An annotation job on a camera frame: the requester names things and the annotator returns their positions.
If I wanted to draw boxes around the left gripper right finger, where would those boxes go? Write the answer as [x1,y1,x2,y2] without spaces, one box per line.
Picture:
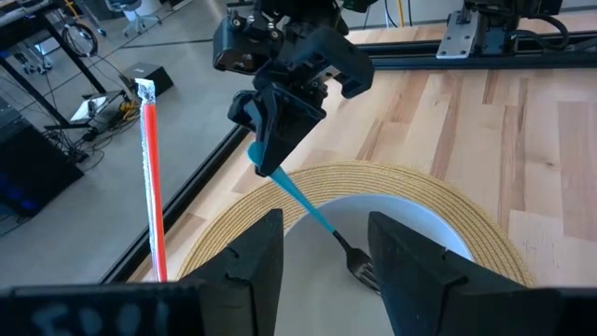
[368,210,531,336]

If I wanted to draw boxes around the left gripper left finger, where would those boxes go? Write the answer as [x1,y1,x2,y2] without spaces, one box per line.
[181,208,285,336]

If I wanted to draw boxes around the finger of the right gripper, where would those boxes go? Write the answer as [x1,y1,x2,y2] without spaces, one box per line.
[227,90,261,137]
[254,87,326,178]

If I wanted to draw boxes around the white bowl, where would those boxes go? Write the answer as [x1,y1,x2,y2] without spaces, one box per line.
[274,194,475,336]

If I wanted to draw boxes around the fork with teal handle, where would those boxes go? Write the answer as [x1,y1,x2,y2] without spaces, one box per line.
[246,141,382,294]

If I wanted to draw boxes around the red straw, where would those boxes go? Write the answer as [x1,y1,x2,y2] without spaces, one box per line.
[134,77,169,284]

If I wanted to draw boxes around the black power box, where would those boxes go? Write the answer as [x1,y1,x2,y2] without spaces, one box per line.
[118,62,174,98]

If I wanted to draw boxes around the round woven straw placemat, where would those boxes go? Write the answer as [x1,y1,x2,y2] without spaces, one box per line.
[175,161,537,288]

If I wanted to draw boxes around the office chair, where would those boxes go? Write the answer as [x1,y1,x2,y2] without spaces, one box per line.
[104,0,162,38]

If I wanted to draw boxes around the white flat board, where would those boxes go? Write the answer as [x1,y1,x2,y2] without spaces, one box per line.
[69,91,128,125]

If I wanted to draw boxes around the black cabinet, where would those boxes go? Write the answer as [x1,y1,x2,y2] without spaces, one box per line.
[0,95,86,218]

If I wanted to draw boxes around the black side table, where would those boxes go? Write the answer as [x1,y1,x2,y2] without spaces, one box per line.
[0,0,109,130]

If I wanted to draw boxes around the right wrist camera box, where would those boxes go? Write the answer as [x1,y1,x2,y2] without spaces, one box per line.
[213,11,281,76]

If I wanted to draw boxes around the yellow cables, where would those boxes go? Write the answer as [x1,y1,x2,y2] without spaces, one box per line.
[117,97,141,123]

